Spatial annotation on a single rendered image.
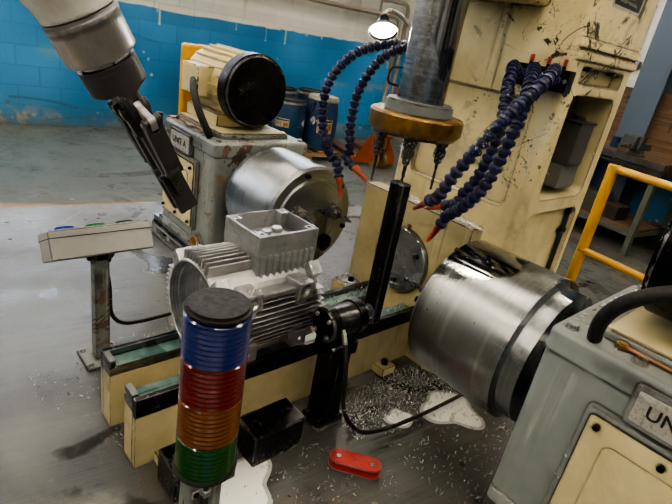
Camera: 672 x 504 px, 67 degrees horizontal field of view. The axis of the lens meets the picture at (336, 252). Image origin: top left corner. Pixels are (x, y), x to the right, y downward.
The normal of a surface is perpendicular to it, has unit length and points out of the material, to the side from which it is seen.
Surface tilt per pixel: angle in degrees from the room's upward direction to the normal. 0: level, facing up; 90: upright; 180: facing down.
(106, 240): 63
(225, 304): 0
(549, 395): 90
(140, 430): 90
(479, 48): 90
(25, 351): 0
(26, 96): 90
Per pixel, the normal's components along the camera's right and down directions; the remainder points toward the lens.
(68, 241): 0.65, -0.06
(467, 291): -0.47, -0.46
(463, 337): -0.71, 0.00
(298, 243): 0.66, 0.40
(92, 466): 0.17, -0.91
